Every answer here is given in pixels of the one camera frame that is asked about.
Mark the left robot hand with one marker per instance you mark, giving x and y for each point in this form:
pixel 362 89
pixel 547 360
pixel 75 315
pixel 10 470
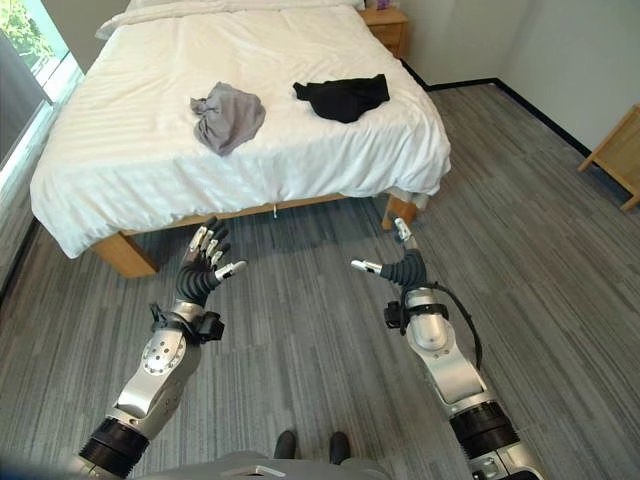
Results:
pixel 197 274

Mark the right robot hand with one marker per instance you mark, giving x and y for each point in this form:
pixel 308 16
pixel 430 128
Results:
pixel 406 270

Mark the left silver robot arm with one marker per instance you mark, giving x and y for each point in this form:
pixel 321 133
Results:
pixel 145 372

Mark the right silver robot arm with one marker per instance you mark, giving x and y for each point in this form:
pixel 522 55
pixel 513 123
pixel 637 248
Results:
pixel 450 380

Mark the white bed duvet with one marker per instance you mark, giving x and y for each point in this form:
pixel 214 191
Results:
pixel 235 130

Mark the grey crumpled garment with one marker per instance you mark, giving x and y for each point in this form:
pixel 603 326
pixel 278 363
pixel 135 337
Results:
pixel 227 117

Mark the black crumpled garment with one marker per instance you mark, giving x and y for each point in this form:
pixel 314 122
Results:
pixel 345 97

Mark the dark right robot foot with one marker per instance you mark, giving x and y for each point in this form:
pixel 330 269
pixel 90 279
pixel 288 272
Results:
pixel 339 446

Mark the dark robot foot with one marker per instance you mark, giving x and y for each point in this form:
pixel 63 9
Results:
pixel 339 446
pixel 286 444

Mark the dark left robot foot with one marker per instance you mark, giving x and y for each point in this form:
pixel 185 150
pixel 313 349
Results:
pixel 286 444

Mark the silver robot torso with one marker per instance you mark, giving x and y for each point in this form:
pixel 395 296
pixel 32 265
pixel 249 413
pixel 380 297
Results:
pixel 260 467

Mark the wooden chair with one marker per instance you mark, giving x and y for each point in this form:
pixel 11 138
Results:
pixel 617 155

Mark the wooden nightstand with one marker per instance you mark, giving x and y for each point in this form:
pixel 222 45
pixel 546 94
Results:
pixel 389 25

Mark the white pillow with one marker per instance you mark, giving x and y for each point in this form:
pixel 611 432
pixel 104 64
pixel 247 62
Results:
pixel 220 11

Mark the purple item on nightstand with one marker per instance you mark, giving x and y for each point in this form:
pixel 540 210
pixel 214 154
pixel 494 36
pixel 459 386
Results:
pixel 383 4

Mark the wooden bed frame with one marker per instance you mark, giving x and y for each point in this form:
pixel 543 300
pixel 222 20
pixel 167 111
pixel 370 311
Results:
pixel 130 252

